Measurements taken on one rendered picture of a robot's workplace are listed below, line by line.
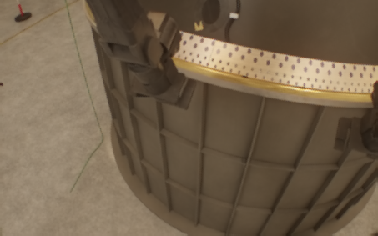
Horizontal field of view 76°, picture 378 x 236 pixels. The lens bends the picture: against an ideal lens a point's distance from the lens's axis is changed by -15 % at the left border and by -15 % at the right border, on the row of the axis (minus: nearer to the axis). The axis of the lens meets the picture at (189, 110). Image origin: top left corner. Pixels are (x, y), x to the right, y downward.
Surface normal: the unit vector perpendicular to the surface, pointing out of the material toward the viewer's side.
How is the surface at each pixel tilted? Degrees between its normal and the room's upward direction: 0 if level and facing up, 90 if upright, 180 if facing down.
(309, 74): 43
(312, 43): 62
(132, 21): 80
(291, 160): 90
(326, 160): 90
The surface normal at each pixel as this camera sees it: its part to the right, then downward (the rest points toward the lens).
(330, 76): -0.07, -0.07
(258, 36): -0.29, 0.23
